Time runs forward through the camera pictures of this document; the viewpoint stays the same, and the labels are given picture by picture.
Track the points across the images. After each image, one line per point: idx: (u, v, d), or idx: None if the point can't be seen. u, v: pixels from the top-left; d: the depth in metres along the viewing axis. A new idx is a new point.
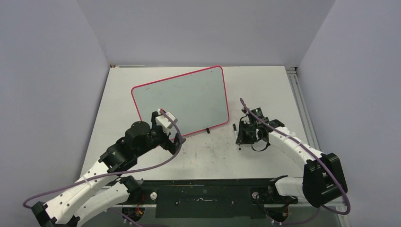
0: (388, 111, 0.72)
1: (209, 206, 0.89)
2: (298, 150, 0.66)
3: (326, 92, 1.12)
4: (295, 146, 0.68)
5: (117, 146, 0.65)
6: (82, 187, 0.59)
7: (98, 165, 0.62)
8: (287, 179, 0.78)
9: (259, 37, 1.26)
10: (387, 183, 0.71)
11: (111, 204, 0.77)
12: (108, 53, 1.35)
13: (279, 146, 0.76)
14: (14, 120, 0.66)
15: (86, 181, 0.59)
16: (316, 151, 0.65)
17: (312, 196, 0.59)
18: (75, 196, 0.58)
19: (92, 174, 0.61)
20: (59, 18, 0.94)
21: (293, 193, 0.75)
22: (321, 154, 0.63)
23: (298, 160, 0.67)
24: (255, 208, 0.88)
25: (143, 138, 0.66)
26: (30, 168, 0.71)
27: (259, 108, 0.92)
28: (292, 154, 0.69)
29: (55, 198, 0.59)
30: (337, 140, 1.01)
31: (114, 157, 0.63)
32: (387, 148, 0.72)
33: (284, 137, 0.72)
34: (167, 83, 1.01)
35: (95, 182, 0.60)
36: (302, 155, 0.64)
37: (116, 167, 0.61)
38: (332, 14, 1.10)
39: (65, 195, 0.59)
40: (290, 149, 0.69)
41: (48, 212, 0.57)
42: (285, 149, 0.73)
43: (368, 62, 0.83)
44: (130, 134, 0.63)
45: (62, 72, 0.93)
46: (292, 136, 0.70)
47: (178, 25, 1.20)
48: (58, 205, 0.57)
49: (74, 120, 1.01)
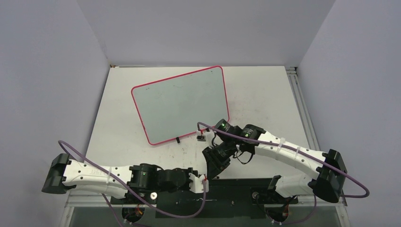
0: (389, 111, 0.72)
1: (209, 206, 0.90)
2: (299, 159, 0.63)
3: (326, 93, 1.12)
4: (295, 155, 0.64)
5: (150, 169, 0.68)
6: (102, 176, 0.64)
7: (126, 170, 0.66)
8: (286, 182, 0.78)
9: (259, 37, 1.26)
10: (387, 183, 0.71)
11: (106, 193, 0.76)
12: (108, 52, 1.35)
13: (269, 155, 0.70)
14: (15, 119, 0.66)
15: (108, 174, 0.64)
16: (316, 153, 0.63)
17: (328, 197, 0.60)
18: (91, 177, 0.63)
19: (117, 173, 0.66)
20: (59, 17, 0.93)
21: (297, 192, 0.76)
22: (324, 156, 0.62)
23: (301, 168, 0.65)
24: (254, 207, 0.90)
25: (172, 186, 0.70)
26: (30, 168, 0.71)
27: (223, 119, 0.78)
28: (292, 162, 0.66)
29: (79, 165, 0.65)
30: (337, 140, 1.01)
31: (140, 177, 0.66)
32: (387, 148, 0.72)
33: (276, 147, 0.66)
34: (167, 83, 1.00)
35: (112, 180, 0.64)
36: (308, 163, 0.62)
37: (134, 186, 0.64)
38: (332, 14, 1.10)
39: (86, 168, 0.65)
40: (289, 159, 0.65)
41: (66, 169, 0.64)
42: (280, 159, 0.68)
43: (368, 62, 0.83)
44: (167, 175, 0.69)
45: (61, 71, 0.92)
46: (283, 144, 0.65)
47: (178, 24, 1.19)
48: (75, 171, 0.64)
49: (74, 121, 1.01)
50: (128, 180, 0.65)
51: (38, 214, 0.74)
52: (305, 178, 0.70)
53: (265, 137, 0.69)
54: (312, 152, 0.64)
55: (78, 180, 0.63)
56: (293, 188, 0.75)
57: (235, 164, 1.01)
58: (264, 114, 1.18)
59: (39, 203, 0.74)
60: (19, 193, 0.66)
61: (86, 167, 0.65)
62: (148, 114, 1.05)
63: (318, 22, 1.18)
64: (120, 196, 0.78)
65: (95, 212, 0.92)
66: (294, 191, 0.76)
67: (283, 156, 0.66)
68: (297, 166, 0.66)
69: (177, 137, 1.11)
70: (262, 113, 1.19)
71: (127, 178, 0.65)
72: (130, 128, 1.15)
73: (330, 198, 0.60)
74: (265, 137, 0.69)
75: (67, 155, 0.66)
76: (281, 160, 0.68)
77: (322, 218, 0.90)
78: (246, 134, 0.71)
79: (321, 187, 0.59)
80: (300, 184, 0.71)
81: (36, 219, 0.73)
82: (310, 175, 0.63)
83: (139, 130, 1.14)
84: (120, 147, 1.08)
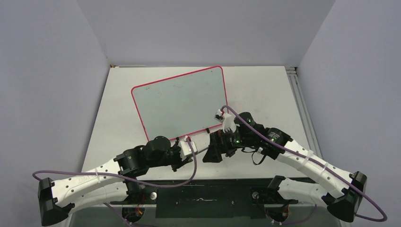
0: (389, 111, 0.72)
1: (209, 206, 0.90)
2: (325, 176, 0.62)
3: (326, 93, 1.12)
4: (321, 170, 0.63)
5: (134, 152, 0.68)
6: (91, 179, 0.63)
7: (112, 164, 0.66)
8: (294, 189, 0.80)
9: (259, 36, 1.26)
10: (387, 183, 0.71)
11: (108, 199, 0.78)
12: (108, 52, 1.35)
13: (292, 165, 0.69)
14: (15, 118, 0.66)
15: (96, 174, 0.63)
16: (343, 173, 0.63)
17: (344, 215, 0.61)
18: (82, 185, 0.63)
19: (104, 170, 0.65)
20: (59, 17, 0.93)
21: (303, 199, 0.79)
22: (351, 177, 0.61)
23: (324, 185, 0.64)
24: (254, 207, 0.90)
25: (161, 154, 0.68)
26: (30, 168, 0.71)
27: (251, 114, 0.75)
28: (315, 177, 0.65)
29: (64, 181, 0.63)
30: (337, 140, 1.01)
31: (128, 161, 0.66)
32: (387, 148, 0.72)
33: (303, 159, 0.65)
34: (167, 83, 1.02)
35: (103, 178, 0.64)
36: (333, 181, 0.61)
37: (126, 172, 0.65)
38: (333, 14, 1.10)
39: (73, 180, 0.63)
40: (314, 173, 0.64)
41: (53, 190, 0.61)
42: (302, 170, 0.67)
43: (368, 62, 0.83)
44: (151, 145, 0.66)
45: (61, 71, 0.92)
46: (311, 157, 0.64)
47: (178, 24, 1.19)
48: (64, 188, 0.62)
49: (74, 121, 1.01)
50: (119, 170, 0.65)
51: (38, 215, 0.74)
52: (317, 190, 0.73)
53: (292, 145, 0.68)
54: (339, 171, 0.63)
55: (72, 194, 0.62)
56: (299, 193, 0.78)
57: (235, 165, 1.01)
58: (264, 114, 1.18)
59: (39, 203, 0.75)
60: (19, 193, 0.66)
61: (72, 179, 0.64)
62: (149, 114, 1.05)
63: (318, 22, 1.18)
64: (123, 196, 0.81)
65: (95, 213, 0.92)
66: (300, 196, 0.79)
67: (308, 170, 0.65)
68: (318, 181, 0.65)
69: (176, 137, 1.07)
70: (262, 113, 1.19)
71: (117, 169, 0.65)
72: (130, 128, 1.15)
73: (346, 217, 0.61)
74: (291, 145, 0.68)
75: (47, 178, 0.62)
76: (302, 171, 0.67)
77: (322, 219, 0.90)
78: (271, 138, 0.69)
79: (340, 207, 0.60)
80: (311, 194, 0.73)
81: (35, 219, 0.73)
82: (331, 193, 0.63)
83: (139, 131, 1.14)
84: (120, 147, 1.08)
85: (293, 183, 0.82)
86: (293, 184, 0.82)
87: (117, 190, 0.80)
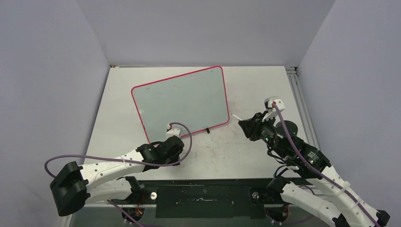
0: (390, 110, 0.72)
1: (209, 206, 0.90)
2: (354, 211, 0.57)
3: (326, 92, 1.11)
4: (352, 205, 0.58)
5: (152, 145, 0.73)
6: (119, 165, 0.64)
7: (135, 153, 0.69)
8: (299, 196, 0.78)
9: (259, 36, 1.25)
10: (391, 183, 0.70)
11: (113, 196, 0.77)
12: (109, 52, 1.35)
13: (322, 190, 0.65)
14: (15, 117, 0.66)
15: (124, 161, 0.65)
16: (371, 209, 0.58)
17: None
18: (110, 170, 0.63)
19: (128, 158, 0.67)
20: (58, 17, 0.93)
21: (309, 210, 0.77)
22: (377, 215, 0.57)
23: (347, 216, 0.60)
24: (254, 207, 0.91)
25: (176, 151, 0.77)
26: (29, 167, 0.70)
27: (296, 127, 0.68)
28: (342, 208, 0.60)
29: (91, 165, 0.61)
30: (336, 139, 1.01)
31: (148, 152, 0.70)
32: (388, 148, 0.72)
33: (338, 189, 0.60)
34: (166, 83, 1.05)
35: (129, 165, 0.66)
36: (360, 218, 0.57)
37: (149, 160, 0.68)
38: (332, 14, 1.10)
39: (101, 165, 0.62)
40: (343, 205, 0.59)
41: (82, 173, 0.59)
42: (331, 198, 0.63)
43: (368, 61, 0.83)
44: (171, 142, 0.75)
45: (61, 71, 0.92)
46: (347, 189, 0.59)
47: (178, 24, 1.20)
48: (93, 172, 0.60)
49: (74, 120, 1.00)
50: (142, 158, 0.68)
51: (38, 213, 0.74)
52: (328, 209, 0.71)
53: (329, 173, 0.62)
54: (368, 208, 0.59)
55: (100, 178, 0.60)
56: (304, 203, 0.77)
57: (234, 165, 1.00)
58: None
59: (38, 201, 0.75)
60: (19, 190, 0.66)
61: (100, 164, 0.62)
62: (149, 114, 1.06)
63: (319, 21, 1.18)
64: (127, 193, 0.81)
65: (95, 212, 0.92)
66: (306, 207, 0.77)
67: (339, 200, 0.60)
68: (343, 212, 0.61)
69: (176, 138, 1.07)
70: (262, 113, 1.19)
71: (141, 157, 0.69)
72: (130, 127, 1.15)
73: None
74: (329, 172, 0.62)
75: (74, 161, 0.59)
76: (331, 199, 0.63)
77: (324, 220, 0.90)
78: (310, 159, 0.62)
79: None
80: (319, 211, 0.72)
81: (35, 218, 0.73)
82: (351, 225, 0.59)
83: (139, 130, 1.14)
84: (119, 147, 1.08)
85: (300, 192, 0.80)
86: (300, 192, 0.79)
87: (122, 186, 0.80)
